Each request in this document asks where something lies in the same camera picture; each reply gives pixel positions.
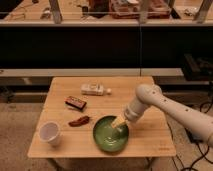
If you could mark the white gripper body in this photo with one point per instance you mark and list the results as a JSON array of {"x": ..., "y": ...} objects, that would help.
[{"x": 135, "y": 110}]

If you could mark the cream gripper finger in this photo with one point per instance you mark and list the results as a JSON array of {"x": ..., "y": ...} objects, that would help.
[{"x": 118, "y": 121}]

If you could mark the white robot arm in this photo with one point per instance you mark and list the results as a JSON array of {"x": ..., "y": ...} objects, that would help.
[{"x": 147, "y": 95}]

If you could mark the green ceramic bowl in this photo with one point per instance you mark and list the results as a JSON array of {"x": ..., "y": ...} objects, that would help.
[{"x": 110, "y": 139}]

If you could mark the red chili pepper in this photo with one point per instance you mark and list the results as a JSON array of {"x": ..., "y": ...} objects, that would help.
[{"x": 79, "y": 122}]

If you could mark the white plastic bottle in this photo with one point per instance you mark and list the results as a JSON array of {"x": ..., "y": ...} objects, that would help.
[{"x": 95, "y": 90}]

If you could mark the brown chocolate bar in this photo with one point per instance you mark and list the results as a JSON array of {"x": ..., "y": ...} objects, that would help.
[{"x": 75, "y": 102}]

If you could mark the wooden table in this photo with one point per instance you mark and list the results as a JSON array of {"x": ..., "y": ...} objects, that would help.
[{"x": 149, "y": 137}]

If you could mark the white paper cup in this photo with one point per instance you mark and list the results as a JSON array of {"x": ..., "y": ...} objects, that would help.
[{"x": 50, "y": 133}]

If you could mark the red tray on shelf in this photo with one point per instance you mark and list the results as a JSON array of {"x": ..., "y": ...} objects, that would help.
[{"x": 131, "y": 9}]

